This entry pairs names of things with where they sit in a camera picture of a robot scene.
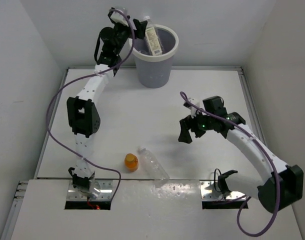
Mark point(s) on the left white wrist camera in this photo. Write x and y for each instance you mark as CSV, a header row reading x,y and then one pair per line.
x,y
116,15

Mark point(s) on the clear ribbed unlabelled bottle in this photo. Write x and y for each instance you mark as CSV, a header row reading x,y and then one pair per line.
x,y
152,166

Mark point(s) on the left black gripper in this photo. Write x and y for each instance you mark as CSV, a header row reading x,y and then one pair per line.
x,y
139,26

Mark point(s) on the clear bottle cream label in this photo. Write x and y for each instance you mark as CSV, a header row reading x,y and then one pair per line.
x,y
152,38

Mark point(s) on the metal base plate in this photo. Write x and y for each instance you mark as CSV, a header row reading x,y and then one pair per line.
x,y
209,194
100,190

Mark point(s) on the small orange bottle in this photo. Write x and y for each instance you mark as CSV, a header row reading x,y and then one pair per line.
x,y
131,162

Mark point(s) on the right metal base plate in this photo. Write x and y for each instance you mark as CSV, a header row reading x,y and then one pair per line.
x,y
209,194

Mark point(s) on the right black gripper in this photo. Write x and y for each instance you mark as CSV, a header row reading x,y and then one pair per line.
x,y
187,123

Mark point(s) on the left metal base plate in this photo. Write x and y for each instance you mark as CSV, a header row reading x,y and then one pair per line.
x,y
100,190

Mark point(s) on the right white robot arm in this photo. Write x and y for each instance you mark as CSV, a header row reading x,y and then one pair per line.
x,y
279,182

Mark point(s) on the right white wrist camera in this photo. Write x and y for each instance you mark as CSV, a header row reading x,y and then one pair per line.
x,y
193,104

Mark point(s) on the grey plastic waste bin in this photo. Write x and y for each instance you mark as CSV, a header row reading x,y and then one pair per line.
x,y
154,71

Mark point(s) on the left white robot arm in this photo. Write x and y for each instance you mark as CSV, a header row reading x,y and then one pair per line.
x,y
83,116

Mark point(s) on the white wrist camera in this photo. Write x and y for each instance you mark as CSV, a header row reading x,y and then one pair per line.
x,y
116,15
193,104

